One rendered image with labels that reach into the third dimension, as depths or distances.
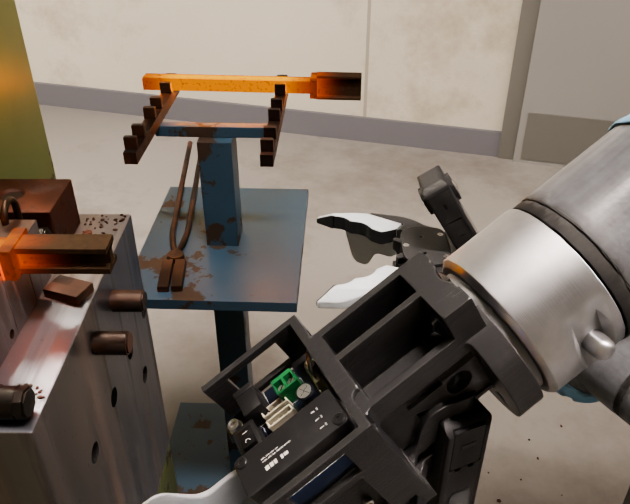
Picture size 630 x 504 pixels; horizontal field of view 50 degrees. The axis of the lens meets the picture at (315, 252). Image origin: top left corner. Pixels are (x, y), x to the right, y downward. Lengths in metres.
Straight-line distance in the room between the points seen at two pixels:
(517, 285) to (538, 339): 0.02
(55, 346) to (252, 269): 0.55
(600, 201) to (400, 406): 0.12
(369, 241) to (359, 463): 0.49
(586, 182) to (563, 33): 2.77
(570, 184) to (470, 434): 0.12
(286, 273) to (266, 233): 0.14
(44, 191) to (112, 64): 2.87
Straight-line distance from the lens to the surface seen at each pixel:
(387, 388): 0.28
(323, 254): 2.48
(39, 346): 0.75
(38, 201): 0.88
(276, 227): 1.34
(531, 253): 0.29
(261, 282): 1.19
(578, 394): 0.81
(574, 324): 0.29
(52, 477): 0.72
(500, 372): 0.29
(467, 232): 0.67
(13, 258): 0.73
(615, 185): 0.31
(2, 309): 0.74
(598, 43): 3.10
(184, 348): 2.11
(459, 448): 0.32
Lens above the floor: 1.38
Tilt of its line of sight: 34 degrees down
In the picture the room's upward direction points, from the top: straight up
